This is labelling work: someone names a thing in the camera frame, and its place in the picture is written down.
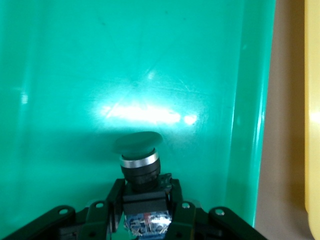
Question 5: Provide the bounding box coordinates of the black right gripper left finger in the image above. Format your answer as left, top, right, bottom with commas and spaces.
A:
82, 178, 126, 240

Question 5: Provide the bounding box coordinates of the green plastic tray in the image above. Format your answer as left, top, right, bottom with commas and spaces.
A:
0, 0, 276, 228

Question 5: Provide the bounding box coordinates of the green mushroom push button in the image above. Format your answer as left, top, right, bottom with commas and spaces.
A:
113, 131, 173, 237

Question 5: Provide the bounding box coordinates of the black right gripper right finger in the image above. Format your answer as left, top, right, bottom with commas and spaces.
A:
164, 178, 198, 240

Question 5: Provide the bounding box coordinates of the yellow plastic tray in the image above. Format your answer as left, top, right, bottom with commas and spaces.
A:
303, 0, 320, 238

